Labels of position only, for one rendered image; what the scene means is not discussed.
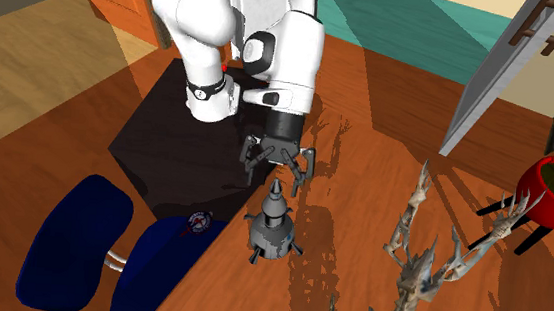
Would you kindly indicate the grey door with brown rails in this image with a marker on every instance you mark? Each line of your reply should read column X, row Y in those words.
column 503, row 63

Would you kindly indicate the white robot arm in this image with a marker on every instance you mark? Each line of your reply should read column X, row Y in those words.
column 289, row 53

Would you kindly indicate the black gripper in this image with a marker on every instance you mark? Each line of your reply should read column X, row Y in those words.
column 283, row 128

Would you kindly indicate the dark blue chair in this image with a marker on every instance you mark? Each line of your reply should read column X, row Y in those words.
column 75, row 248

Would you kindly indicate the teal rug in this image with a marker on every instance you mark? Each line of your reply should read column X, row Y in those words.
column 412, row 32

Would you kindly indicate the black robot stand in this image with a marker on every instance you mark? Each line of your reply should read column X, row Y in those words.
column 174, row 157

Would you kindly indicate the grey toy rocket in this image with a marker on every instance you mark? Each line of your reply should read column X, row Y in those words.
column 272, row 228

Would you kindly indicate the red pot with black legs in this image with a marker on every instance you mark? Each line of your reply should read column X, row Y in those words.
column 547, row 203

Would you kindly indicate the grey bare branch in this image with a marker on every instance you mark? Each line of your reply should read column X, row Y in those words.
column 417, row 277

